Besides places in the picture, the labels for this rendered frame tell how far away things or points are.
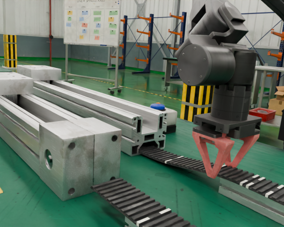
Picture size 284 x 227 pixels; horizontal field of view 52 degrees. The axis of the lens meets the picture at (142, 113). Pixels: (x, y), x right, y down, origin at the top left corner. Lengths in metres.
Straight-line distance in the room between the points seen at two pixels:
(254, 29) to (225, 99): 8.67
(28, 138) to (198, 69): 0.32
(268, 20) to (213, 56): 8.54
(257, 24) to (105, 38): 4.59
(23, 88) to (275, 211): 0.63
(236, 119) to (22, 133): 0.38
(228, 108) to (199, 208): 0.16
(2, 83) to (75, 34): 6.00
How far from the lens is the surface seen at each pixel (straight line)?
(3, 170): 0.57
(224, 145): 0.44
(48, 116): 0.65
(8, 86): 0.80
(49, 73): 1.10
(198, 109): 3.81
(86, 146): 0.43
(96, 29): 6.40
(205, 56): 0.39
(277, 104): 5.56
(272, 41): 8.80
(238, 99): 0.46
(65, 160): 0.43
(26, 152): 0.57
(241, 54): 0.45
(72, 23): 6.85
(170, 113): 0.78
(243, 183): 0.47
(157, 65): 11.47
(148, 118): 0.66
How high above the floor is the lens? 1.01
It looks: 13 degrees down
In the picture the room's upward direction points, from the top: 4 degrees clockwise
